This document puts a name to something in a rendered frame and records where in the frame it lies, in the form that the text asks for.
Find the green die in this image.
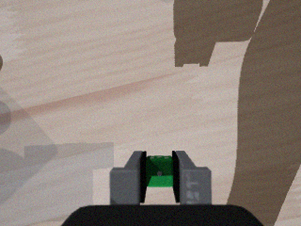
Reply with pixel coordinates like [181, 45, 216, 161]
[146, 155, 173, 187]

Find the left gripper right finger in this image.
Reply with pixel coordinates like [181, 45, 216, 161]
[172, 151, 212, 204]

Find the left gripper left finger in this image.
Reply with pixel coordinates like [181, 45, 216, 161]
[109, 151, 147, 205]

